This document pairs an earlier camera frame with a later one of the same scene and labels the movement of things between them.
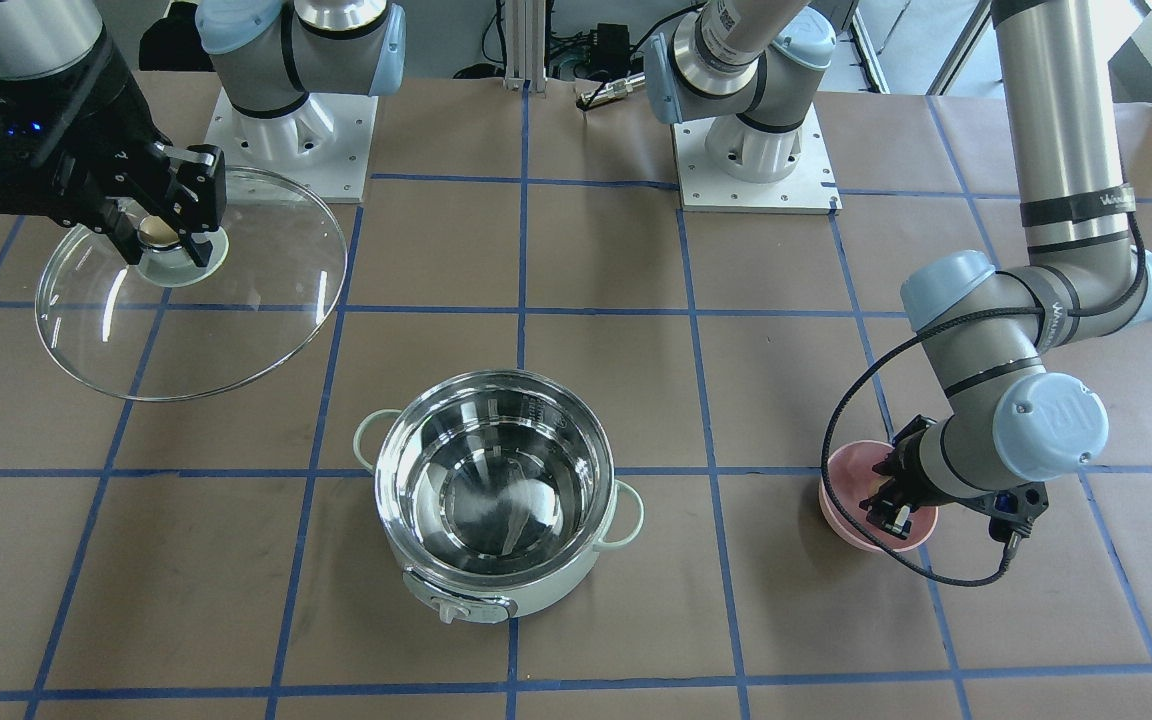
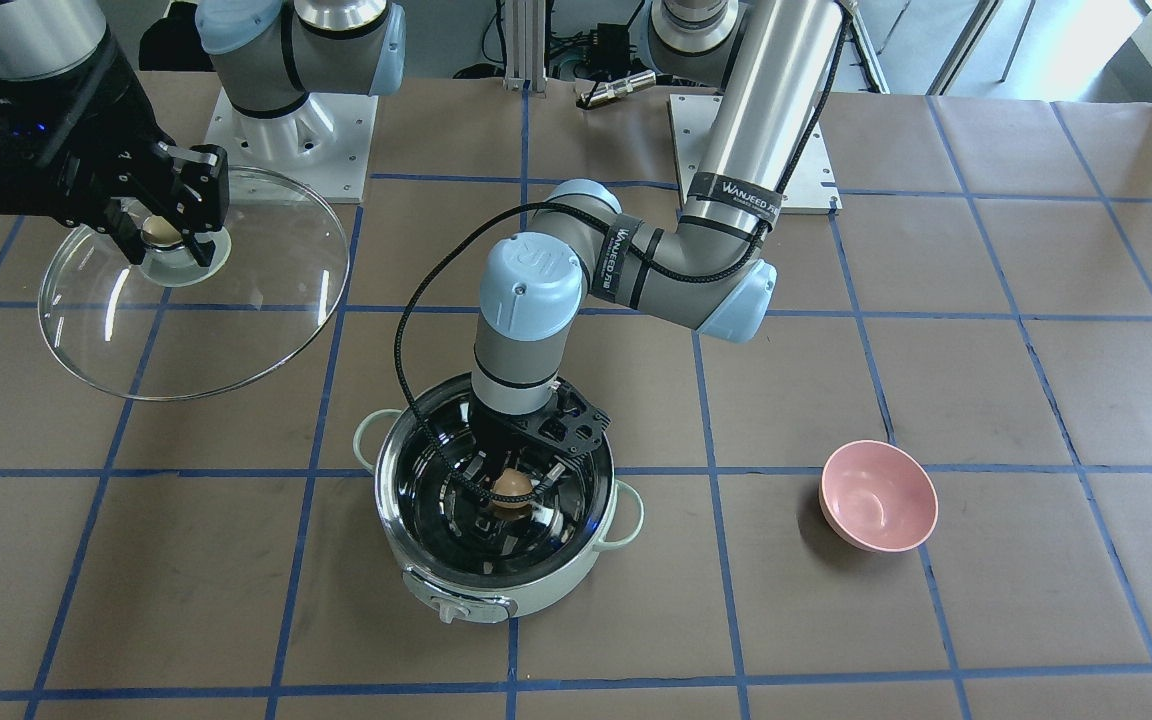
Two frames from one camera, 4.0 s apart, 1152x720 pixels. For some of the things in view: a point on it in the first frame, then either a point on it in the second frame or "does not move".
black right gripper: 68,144 does not move
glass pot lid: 166,330 does not move
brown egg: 874,488 to 512,482
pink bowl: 853,479 does not move
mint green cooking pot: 495,490 does not move
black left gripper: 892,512 to 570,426
